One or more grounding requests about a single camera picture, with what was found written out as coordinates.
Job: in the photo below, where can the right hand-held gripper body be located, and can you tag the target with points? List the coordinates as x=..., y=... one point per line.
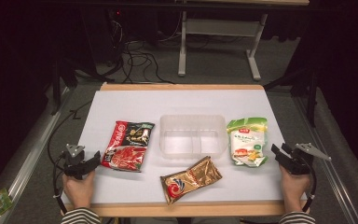
x=300, y=161

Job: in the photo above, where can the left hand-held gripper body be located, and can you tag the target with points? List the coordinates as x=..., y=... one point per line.
x=73, y=161

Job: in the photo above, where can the green and white food packet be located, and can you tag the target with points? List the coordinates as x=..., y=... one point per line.
x=248, y=141

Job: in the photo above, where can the clear plastic container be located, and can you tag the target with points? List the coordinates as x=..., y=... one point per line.
x=192, y=137

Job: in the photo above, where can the gold foil packet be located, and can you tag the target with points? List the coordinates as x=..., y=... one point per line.
x=189, y=180

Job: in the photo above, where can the person's left hand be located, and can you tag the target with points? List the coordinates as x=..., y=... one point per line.
x=79, y=191

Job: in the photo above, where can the person's right hand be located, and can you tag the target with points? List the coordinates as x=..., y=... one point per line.
x=294, y=189

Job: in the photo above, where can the red and black food packet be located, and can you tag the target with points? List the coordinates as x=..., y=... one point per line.
x=127, y=149

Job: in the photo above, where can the black metal stand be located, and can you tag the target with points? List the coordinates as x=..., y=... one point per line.
x=57, y=87
x=312, y=93

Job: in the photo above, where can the white table mat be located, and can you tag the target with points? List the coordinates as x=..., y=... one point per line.
x=167, y=102

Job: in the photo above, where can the wooden table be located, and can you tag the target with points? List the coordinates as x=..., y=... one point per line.
x=183, y=87

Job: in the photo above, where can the metal floor rail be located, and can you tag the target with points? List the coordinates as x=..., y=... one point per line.
x=28, y=158
x=332, y=174

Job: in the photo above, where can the white desk frame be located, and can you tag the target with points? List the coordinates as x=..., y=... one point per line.
x=220, y=27

